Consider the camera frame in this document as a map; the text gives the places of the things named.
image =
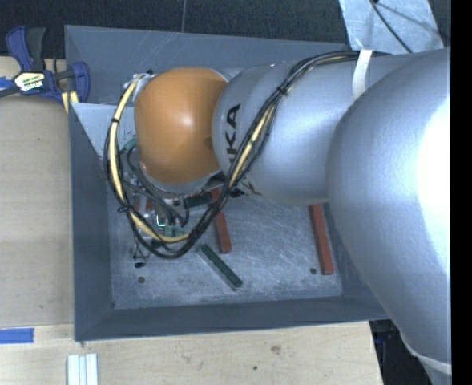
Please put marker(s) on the red-brown flat block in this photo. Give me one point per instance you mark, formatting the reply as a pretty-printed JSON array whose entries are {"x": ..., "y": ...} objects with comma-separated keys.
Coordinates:
[
  {"x": 222, "y": 235},
  {"x": 322, "y": 243},
  {"x": 143, "y": 205}
]

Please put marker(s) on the grey metal bin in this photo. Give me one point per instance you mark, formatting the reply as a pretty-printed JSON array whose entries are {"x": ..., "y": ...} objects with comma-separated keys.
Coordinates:
[{"x": 267, "y": 239}]

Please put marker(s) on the pale wood flat board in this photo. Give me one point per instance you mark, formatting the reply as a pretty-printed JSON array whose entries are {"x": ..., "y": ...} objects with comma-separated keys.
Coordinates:
[{"x": 33, "y": 215}]

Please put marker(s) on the black cylinder on white bracket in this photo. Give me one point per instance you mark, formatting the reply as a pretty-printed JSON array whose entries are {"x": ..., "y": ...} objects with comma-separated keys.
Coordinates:
[{"x": 198, "y": 199}]

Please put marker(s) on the dark green flat block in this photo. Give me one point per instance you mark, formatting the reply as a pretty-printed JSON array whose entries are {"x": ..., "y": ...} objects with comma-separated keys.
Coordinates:
[{"x": 221, "y": 268}]

